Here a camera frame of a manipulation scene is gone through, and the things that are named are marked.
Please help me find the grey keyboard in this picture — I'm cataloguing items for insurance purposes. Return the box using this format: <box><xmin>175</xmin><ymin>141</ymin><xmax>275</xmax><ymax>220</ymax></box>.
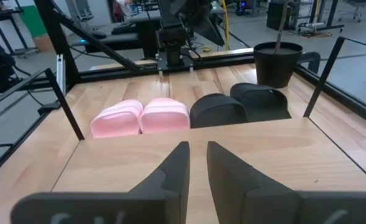
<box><xmin>110</xmin><ymin>21</ymin><xmax>138</xmax><ymax>35</ymax></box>

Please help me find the green board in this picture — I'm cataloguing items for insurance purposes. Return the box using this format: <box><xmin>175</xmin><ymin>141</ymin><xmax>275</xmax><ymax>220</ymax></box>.
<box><xmin>17</xmin><ymin>4</ymin><xmax>49</xmax><ymax>39</ymax></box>

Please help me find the white bracket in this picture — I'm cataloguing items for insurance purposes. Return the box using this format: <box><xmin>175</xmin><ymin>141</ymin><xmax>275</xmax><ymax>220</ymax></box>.
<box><xmin>55</xmin><ymin>54</ymin><xmax>67</xmax><ymax>95</ymax></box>

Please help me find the person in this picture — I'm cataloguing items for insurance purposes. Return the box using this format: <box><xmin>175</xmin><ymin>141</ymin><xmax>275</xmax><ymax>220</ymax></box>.
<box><xmin>113</xmin><ymin>0</ymin><xmax>134</xmax><ymax>20</ymax></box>

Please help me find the pink slide sandal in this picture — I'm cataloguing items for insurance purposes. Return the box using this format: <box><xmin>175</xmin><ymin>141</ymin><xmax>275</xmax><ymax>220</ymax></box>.
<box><xmin>138</xmin><ymin>97</ymin><xmax>191</xmax><ymax>134</ymax></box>
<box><xmin>90</xmin><ymin>99</ymin><xmax>144</xmax><ymax>139</ymax></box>

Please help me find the yellow floor cable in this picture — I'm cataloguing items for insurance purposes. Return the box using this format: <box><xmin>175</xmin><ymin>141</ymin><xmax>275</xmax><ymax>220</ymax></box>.
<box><xmin>221</xmin><ymin>0</ymin><xmax>231</xmax><ymax>51</ymax></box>

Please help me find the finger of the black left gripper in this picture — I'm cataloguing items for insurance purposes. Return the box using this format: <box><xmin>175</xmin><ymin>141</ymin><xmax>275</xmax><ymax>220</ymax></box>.
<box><xmin>190</xmin><ymin>14</ymin><xmax>226</xmax><ymax>47</ymax></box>

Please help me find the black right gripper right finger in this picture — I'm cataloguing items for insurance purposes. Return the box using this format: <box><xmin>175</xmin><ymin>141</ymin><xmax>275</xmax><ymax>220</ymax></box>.
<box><xmin>207</xmin><ymin>141</ymin><xmax>366</xmax><ymax>224</ymax></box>

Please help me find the black aluminium rig frame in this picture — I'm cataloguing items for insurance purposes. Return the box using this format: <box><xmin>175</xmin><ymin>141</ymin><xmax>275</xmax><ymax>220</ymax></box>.
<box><xmin>0</xmin><ymin>0</ymin><xmax>366</xmax><ymax>184</ymax></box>

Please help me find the black cabinet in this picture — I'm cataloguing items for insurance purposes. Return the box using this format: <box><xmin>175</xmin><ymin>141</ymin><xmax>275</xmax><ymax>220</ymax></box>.
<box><xmin>266</xmin><ymin>1</ymin><xmax>293</xmax><ymax>31</ymax></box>

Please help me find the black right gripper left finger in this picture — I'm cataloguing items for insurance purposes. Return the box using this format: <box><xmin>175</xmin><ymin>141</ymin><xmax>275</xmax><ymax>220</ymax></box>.
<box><xmin>10</xmin><ymin>141</ymin><xmax>190</xmax><ymax>224</ymax></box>

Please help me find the black desk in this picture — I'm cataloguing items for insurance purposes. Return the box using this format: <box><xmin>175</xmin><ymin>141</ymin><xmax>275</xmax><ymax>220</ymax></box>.
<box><xmin>67</xmin><ymin>9</ymin><xmax>161</xmax><ymax>60</ymax></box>

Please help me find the black plant pot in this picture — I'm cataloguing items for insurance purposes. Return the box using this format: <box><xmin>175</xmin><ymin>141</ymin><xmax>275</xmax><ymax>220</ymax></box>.
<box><xmin>253</xmin><ymin>42</ymin><xmax>304</xmax><ymax>89</ymax></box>

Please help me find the black slide sandal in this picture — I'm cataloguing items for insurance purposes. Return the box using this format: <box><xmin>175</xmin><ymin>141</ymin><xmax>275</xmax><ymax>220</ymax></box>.
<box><xmin>229</xmin><ymin>82</ymin><xmax>292</xmax><ymax>123</ymax></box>
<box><xmin>189</xmin><ymin>93</ymin><xmax>248</xmax><ymax>129</ymax></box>

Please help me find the grey office chair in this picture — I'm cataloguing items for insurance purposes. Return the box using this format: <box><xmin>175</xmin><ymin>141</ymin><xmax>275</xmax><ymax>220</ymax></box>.
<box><xmin>337</xmin><ymin>0</ymin><xmax>366</xmax><ymax>23</ymax></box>

